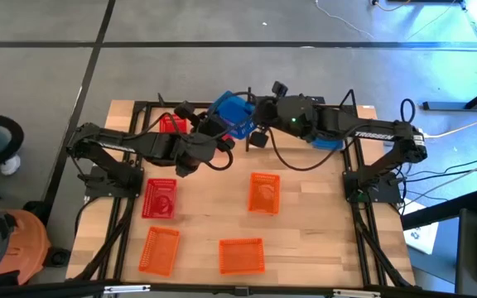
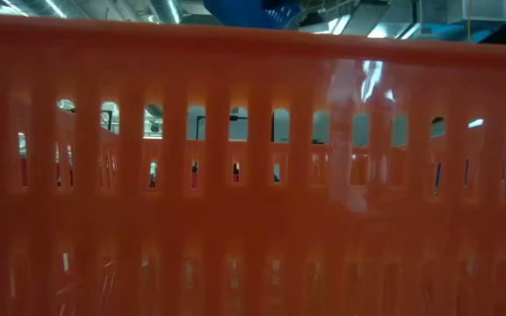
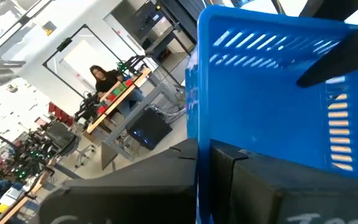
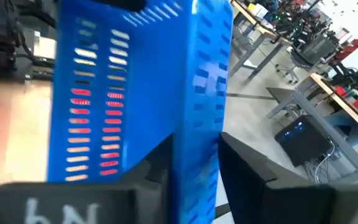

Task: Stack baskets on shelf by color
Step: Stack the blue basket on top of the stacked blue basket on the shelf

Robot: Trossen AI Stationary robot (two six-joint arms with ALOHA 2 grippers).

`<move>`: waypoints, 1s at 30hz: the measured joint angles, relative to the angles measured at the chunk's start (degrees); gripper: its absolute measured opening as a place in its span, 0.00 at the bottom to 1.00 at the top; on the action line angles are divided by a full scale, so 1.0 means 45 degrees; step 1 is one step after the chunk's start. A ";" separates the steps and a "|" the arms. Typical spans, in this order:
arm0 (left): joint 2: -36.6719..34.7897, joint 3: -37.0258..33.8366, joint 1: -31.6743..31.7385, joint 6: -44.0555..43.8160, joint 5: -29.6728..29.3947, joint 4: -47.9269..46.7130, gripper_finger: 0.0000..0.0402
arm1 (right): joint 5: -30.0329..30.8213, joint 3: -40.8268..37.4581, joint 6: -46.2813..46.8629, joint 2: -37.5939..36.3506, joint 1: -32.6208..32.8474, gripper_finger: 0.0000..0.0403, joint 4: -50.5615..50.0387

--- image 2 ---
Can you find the orange plastic slotted basket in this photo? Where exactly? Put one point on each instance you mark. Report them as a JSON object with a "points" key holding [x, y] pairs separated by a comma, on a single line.
{"points": [[253, 66]]}

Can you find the blue plastic slotted basket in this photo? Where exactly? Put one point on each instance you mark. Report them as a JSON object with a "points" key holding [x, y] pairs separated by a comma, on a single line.
{"points": [[244, 13]]}

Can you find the bright ceiling light strip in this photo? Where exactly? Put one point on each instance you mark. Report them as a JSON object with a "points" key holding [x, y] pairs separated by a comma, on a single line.
{"points": [[332, 26], [389, 31]]}

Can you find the grey rectangular air duct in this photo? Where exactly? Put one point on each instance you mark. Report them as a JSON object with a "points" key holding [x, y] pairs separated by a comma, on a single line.
{"points": [[464, 11]]}

